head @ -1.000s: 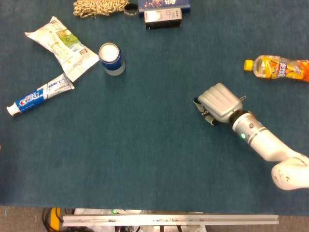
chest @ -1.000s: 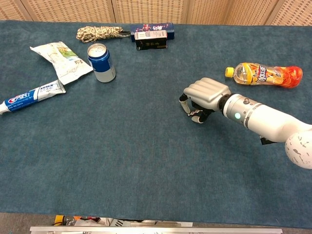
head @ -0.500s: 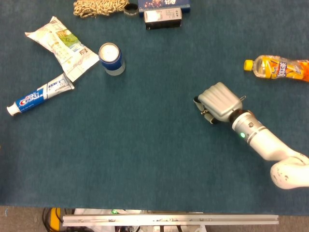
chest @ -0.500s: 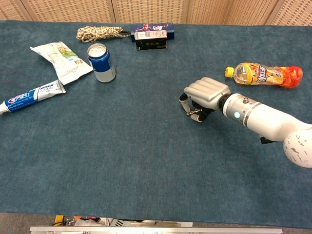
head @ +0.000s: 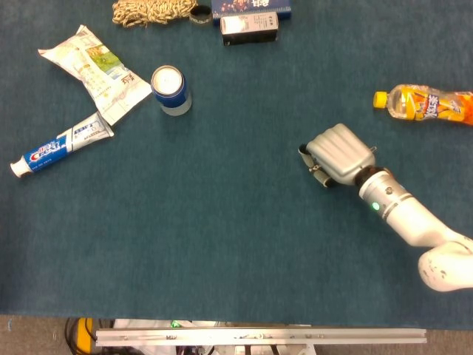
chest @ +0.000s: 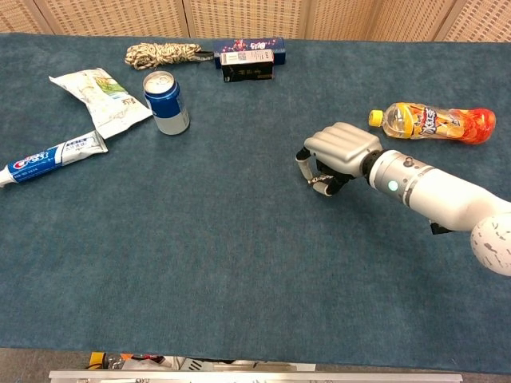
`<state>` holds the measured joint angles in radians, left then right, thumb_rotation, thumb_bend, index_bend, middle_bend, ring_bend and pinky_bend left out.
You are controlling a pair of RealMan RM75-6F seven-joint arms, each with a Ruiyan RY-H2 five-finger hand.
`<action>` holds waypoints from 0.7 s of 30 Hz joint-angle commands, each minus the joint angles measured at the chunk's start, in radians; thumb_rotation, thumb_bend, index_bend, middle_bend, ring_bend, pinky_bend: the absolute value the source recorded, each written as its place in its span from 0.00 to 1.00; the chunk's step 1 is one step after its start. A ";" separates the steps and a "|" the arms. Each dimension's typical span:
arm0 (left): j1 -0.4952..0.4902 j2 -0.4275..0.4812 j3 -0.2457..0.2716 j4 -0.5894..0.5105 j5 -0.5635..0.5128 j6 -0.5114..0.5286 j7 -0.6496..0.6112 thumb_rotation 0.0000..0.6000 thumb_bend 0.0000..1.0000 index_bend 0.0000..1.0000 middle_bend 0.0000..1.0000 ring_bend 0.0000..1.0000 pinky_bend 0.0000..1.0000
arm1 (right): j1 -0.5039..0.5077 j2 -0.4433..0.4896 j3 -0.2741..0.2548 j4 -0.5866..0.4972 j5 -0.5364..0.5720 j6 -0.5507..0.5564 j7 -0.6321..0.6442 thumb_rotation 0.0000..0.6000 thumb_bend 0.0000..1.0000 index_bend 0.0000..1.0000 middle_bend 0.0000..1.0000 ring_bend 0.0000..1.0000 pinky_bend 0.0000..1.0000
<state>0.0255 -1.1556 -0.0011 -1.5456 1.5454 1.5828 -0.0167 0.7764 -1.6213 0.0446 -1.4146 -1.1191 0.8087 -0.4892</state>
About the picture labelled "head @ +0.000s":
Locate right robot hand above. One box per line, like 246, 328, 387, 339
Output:
297, 123, 377, 189

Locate orange drink plastic bottle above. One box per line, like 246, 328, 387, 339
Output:
372, 83, 473, 127

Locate teal felt table mat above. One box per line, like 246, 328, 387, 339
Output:
0, 0, 473, 331

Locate black and white carton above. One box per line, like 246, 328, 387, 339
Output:
220, 11, 279, 47

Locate dark blue printed box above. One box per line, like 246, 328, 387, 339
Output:
211, 0, 295, 27

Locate blue and white can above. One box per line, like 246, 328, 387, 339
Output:
150, 64, 193, 118

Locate white snack bag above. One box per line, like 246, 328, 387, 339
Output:
37, 24, 153, 127

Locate Crest toothpaste tube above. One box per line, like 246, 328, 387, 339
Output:
10, 111, 115, 179

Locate black tape ring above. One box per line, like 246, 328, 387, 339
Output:
188, 4, 214, 24

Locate aluminium profile rail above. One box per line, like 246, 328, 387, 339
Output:
95, 327, 428, 348

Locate beige woven rope bundle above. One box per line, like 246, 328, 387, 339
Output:
111, 0, 200, 29

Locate yellow object with black cables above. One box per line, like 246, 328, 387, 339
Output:
64, 317, 98, 355

